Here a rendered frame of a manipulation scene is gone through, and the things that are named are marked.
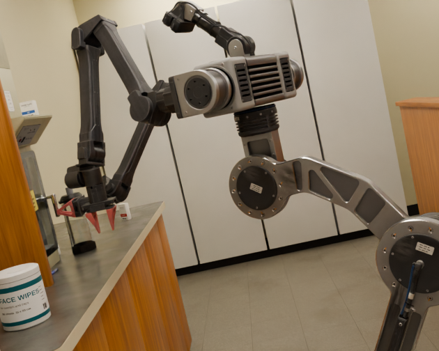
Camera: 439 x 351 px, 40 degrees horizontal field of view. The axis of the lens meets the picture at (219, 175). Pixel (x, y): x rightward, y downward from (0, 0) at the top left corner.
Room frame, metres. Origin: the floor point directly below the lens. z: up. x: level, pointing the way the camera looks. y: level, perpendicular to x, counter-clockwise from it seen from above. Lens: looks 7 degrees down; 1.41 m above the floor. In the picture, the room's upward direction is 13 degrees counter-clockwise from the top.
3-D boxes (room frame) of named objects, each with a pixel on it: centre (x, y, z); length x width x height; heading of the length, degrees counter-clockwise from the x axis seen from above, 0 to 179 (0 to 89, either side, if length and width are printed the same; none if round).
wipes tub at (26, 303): (1.61, 0.60, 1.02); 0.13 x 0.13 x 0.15
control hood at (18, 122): (2.20, 0.64, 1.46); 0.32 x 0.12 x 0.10; 177
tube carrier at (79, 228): (2.45, 0.61, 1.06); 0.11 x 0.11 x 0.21
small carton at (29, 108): (2.29, 0.64, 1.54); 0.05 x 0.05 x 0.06; 2
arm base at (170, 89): (1.75, 0.08, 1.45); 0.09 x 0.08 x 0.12; 146
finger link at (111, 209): (1.89, 0.38, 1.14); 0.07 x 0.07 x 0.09; 87
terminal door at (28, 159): (2.21, 0.69, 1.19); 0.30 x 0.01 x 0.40; 177
